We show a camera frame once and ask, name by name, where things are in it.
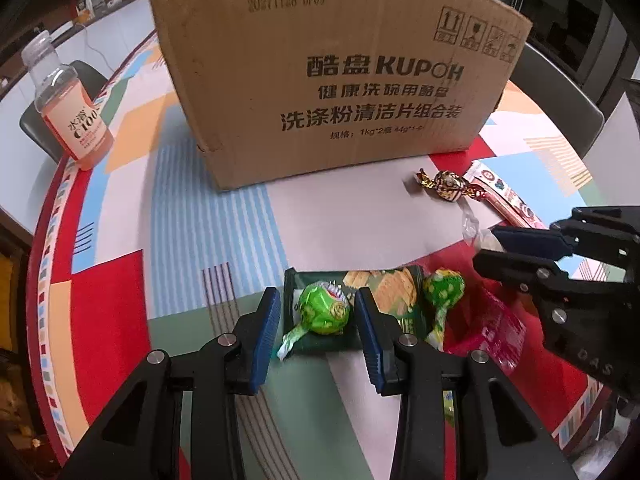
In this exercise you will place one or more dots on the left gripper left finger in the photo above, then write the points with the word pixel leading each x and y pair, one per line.
pixel 136 436

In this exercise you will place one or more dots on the clear candy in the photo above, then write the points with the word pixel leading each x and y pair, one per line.
pixel 477 238

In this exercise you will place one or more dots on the colourful patchwork tablecloth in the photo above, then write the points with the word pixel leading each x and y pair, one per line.
pixel 142 252

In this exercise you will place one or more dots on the pink drink bottle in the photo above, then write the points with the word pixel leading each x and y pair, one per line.
pixel 64 104

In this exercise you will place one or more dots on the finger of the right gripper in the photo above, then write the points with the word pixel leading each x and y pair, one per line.
pixel 549 244
pixel 520 267

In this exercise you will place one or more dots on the gold foil candy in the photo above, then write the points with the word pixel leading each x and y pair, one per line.
pixel 449 186

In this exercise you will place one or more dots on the green lollipop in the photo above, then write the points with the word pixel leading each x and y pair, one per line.
pixel 323 309
pixel 442 290

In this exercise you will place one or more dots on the red white long snack packet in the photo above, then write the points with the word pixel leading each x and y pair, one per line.
pixel 503 198

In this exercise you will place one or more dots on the dark chair right side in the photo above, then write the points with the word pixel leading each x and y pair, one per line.
pixel 572 112

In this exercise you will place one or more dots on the brown cardboard box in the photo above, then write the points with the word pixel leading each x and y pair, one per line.
pixel 277 88

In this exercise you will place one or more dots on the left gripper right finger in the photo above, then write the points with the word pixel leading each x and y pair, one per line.
pixel 498 435

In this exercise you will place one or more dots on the dark green cracker packet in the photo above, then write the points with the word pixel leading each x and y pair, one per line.
pixel 396 292

